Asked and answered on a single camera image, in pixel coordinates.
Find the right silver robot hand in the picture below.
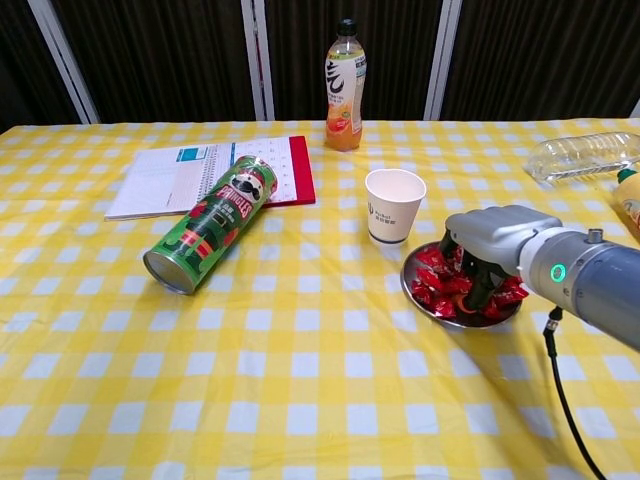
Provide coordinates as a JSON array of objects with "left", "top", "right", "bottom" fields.
[{"left": 438, "top": 204, "right": 564, "bottom": 314}]

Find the white paper cup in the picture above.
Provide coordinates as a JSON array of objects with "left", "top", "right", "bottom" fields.
[{"left": 364, "top": 168, "right": 428, "bottom": 247}]

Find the round metal plate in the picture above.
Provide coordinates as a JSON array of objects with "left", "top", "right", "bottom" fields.
[{"left": 400, "top": 239, "right": 524, "bottom": 330}]

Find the clear plastic water bottle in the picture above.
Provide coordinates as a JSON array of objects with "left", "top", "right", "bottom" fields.
[{"left": 522, "top": 131, "right": 640, "bottom": 187}]

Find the yellow squeeze bottle green cap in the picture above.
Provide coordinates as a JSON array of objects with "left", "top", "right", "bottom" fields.
[{"left": 613, "top": 168, "right": 640, "bottom": 229}]

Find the orange drink bottle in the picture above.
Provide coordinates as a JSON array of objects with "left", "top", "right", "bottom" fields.
[{"left": 323, "top": 18, "right": 367, "bottom": 152}]

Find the yellow white checked tablecloth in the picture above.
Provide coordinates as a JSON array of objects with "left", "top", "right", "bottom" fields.
[{"left": 0, "top": 117, "right": 640, "bottom": 480}]

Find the green Pringles can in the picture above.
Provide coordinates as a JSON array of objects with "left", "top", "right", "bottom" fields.
[{"left": 142, "top": 154, "right": 279, "bottom": 296}]

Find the spiral notebook with red cover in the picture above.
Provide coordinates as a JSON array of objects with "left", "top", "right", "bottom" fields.
[{"left": 103, "top": 135, "right": 317, "bottom": 222}]

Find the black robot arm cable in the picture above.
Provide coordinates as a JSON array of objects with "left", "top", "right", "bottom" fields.
[{"left": 543, "top": 307, "right": 609, "bottom": 480}]

